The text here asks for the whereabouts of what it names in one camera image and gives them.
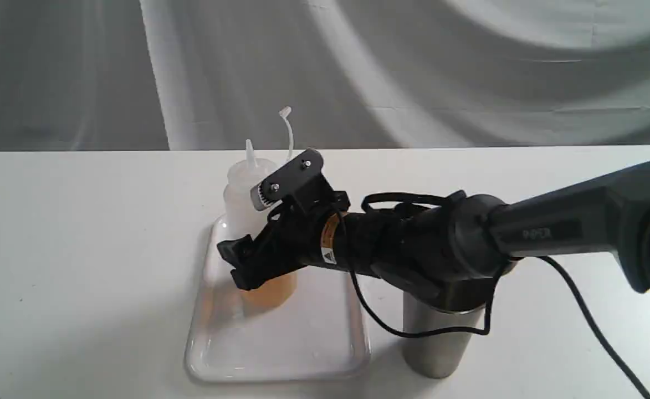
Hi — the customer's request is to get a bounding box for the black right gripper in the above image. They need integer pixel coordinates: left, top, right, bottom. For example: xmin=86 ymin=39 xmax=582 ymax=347
xmin=217 ymin=191 xmax=353 ymax=291

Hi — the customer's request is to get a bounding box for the clear squeeze bottle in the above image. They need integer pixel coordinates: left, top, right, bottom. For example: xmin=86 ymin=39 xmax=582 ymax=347
xmin=223 ymin=139 xmax=297 ymax=311

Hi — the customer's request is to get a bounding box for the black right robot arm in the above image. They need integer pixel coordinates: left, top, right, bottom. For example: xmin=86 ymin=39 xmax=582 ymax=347
xmin=217 ymin=150 xmax=650 ymax=300

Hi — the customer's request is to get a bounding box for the stainless steel cup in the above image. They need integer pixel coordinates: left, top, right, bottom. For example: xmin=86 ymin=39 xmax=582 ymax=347
xmin=402 ymin=287 xmax=490 ymax=379

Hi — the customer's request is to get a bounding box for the white plastic tray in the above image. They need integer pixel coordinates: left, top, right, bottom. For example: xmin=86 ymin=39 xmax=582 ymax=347
xmin=185 ymin=216 xmax=371 ymax=383

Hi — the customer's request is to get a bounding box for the grey fabric backdrop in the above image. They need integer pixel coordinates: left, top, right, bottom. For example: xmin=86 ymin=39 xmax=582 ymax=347
xmin=0 ymin=1 xmax=650 ymax=151

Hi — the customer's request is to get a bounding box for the black camera cable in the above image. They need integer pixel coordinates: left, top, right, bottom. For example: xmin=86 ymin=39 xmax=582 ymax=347
xmin=333 ymin=191 xmax=650 ymax=399

